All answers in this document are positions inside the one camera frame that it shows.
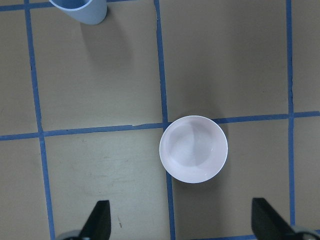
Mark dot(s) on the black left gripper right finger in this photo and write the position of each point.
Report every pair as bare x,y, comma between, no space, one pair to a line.
267,224

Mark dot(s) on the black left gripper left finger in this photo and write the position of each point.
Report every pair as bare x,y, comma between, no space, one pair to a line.
98,224

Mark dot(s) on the light blue plastic cup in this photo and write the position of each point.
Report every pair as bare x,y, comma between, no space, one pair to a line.
89,12

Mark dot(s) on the pink bowl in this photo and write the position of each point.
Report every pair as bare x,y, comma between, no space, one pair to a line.
193,149

